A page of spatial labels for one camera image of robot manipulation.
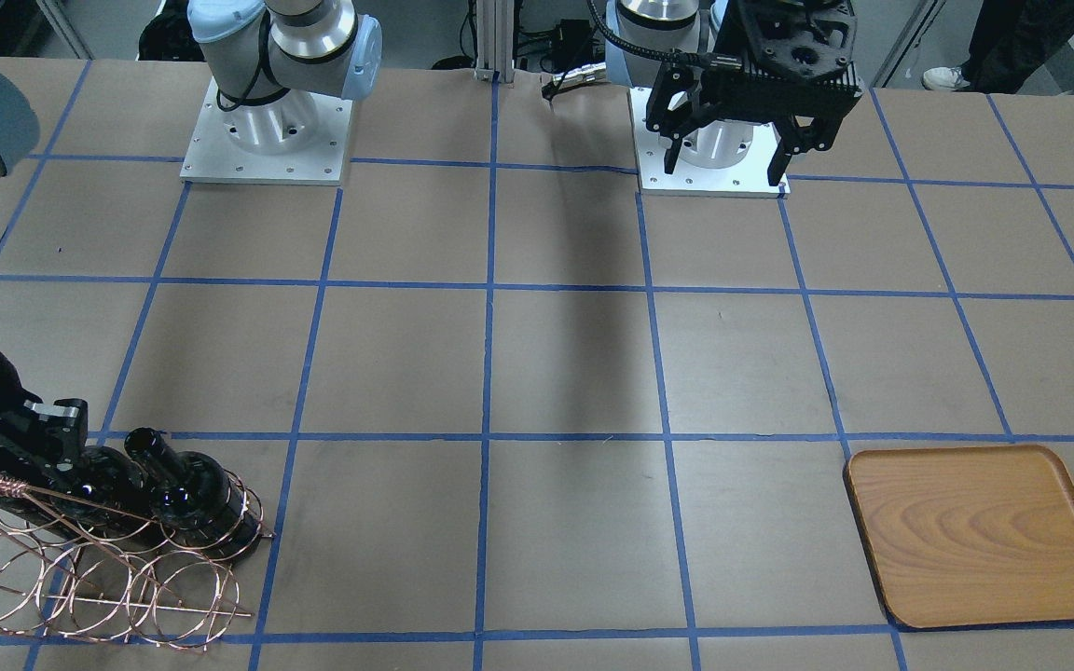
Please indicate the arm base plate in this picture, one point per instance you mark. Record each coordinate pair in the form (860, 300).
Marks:
(302, 139)
(726, 159)

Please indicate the wooden tray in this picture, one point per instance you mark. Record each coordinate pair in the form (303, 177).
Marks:
(967, 536)

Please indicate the dark wine bottle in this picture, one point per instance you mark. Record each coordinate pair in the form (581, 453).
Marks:
(192, 498)
(116, 508)

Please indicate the aluminium frame post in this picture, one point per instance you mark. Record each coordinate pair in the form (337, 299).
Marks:
(495, 40)

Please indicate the person leg with shoe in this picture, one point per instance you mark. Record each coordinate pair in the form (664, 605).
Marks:
(1009, 42)

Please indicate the dark wine bottle front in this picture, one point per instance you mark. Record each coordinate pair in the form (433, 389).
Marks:
(192, 498)

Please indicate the copper wire bottle basket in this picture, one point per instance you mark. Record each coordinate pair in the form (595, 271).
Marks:
(59, 580)

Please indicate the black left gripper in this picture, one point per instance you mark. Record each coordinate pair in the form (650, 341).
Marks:
(670, 101)

